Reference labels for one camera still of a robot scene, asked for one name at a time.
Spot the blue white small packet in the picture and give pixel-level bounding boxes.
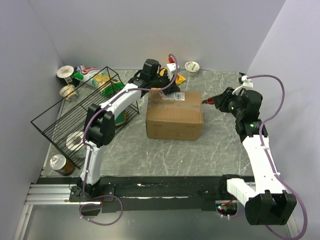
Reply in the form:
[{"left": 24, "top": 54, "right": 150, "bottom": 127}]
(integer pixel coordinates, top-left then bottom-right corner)
[{"left": 74, "top": 64, "right": 86, "bottom": 74}]

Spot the aluminium rail frame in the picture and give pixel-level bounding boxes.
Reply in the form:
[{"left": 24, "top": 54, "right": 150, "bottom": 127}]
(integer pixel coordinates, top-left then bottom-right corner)
[{"left": 24, "top": 183, "right": 76, "bottom": 206}]

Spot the white yogurt cup upright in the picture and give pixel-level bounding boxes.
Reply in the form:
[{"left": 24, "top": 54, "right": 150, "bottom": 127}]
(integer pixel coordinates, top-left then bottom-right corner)
[{"left": 56, "top": 65, "right": 74, "bottom": 85}]

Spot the green lidded jar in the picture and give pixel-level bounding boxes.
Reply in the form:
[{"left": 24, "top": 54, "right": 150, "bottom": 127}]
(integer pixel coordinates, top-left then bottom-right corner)
[{"left": 114, "top": 110, "right": 127, "bottom": 128}]

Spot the black wire rack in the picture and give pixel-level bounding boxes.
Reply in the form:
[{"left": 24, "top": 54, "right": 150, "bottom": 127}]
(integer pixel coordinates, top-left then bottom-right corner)
[{"left": 31, "top": 66, "right": 124, "bottom": 169}]

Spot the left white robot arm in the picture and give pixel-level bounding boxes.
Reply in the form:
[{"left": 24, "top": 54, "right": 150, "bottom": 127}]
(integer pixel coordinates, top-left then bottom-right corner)
[{"left": 77, "top": 53, "right": 180, "bottom": 201}]

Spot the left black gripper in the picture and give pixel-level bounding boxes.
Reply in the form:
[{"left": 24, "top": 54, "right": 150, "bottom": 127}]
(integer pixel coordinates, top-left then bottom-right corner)
[{"left": 151, "top": 71, "right": 181, "bottom": 97}]

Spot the white yogurt cup rear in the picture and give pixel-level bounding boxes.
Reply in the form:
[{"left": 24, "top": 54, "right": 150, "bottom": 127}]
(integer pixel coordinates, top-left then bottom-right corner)
[{"left": 184, "top": 61, "right": 200, "bottom": 76}]

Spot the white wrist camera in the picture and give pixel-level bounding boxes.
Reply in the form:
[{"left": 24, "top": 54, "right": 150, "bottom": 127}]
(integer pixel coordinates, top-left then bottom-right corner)
[
  {"left": 166, "top": 57, "right": 181, "bottom": 79},
  {"left": 232, "top": 75, "right": 254, "bottom": 95}
]

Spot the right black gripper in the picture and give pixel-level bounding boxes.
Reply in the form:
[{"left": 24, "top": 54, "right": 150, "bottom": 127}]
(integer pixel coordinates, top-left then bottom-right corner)
[{"left": 211, "top": 87, "right": 244, "bottom": 120}]

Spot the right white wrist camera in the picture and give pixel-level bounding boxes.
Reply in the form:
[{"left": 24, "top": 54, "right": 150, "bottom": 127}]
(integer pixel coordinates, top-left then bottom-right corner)
[{"left": 232, "top": 75, "right": 254, "bottom": 95}]

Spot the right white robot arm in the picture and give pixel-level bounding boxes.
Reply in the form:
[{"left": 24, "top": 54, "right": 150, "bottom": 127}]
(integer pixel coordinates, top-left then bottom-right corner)
[{"left": 212, "top": 87, "right": 297, "bottom": 226}]

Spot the white yogurt cup lying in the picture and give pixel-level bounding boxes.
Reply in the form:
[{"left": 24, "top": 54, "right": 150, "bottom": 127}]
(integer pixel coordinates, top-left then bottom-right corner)
[{"left": 59, "top": 84, "right": 78, "bottom": 102}]

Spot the brown cardboard express box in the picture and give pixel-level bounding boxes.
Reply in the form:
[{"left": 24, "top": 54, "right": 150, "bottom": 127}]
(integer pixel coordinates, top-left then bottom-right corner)
[{"left": 145, "top": 91, "right": 204, "bottom": 141}]

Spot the green white chips bag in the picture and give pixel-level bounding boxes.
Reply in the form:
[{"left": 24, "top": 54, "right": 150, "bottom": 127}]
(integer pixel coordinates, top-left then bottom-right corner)
[{"left": 72, "top": 67, "right": 112, "bottom": 93}]

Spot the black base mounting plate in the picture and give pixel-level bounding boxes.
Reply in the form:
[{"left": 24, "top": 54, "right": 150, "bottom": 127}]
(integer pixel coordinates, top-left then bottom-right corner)
[{"left": 69, "top": 175, "right": 233, "bottom": 213}]

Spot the red black utility knife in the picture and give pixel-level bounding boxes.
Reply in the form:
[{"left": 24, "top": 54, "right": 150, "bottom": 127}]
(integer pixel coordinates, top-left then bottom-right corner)
[{"left": 201, "top": 97, "right": 215, "bottom": 105}]

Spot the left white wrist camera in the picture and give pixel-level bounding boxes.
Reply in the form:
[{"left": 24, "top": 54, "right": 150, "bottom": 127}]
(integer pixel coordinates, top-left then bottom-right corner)
[{"left": 166, "top": 57, "right": 181, "bottom": 79}]

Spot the white tape roll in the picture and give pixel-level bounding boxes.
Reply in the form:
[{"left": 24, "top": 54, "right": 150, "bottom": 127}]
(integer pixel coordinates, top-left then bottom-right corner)
[{"left": 65, "top": 131, "right": 87, "bottom": 158}]

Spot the yellow Lays chips bag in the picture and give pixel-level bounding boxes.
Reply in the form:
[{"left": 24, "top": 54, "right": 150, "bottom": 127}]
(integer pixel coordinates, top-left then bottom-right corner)
[{"left": 158, "top": 68, "right": 186, "bottom": 85}]

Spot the metal tin can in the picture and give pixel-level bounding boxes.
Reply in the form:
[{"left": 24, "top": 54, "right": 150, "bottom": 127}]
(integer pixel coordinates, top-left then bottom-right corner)
[{"left": 49, "top": 154, "right": 75, "bottom": 176}]

